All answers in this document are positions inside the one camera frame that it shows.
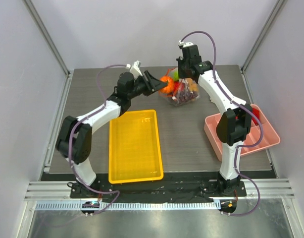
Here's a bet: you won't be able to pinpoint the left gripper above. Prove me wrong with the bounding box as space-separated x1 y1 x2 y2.
128 71 167 100

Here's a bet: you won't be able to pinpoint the orange fake pumpkin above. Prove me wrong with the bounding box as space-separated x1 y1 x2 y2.
159 76 174 94

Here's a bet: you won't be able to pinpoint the clear zip top bag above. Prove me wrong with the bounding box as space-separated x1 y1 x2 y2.
158 67 200 106

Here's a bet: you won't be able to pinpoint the red fake fruit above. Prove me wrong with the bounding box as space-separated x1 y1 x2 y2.
173 81 186 94

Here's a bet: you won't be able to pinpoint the purple fake grapes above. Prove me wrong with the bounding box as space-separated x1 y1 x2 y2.
175 90 199 105

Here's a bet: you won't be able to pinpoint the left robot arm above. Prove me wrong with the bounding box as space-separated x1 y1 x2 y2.
55 71 167 198

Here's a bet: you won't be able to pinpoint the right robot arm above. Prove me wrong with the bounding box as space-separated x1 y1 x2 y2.
177 42 252 196

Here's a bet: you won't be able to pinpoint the green fake apple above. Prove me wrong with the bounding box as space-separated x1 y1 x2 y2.
168 68 179 82

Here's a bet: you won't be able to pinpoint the yellow plastic tray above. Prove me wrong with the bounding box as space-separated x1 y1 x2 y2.
108 110 164 184

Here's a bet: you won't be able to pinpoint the red object in organizer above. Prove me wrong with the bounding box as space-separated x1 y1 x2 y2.
235 108 260 126

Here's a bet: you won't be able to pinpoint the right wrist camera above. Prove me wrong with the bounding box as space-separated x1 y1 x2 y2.
178 42 194 49

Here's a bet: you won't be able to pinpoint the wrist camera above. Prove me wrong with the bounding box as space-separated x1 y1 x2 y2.
125 60 143 79
178 42 194 49

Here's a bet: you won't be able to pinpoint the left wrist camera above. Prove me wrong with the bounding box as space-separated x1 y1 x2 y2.
125 60 143 79

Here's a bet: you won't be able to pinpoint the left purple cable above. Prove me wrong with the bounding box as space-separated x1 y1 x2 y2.
69 64 121 229

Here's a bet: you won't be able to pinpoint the purple cable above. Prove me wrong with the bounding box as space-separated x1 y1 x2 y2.
179 30 260 218
69 64 121 229

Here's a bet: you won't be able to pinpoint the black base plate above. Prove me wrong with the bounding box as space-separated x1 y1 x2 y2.
67 172 247 204

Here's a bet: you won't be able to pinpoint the white slotted cable duct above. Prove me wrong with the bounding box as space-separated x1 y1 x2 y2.
35 200 221 211

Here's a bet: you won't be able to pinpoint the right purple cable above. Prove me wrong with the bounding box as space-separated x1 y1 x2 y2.
179 30 260 218

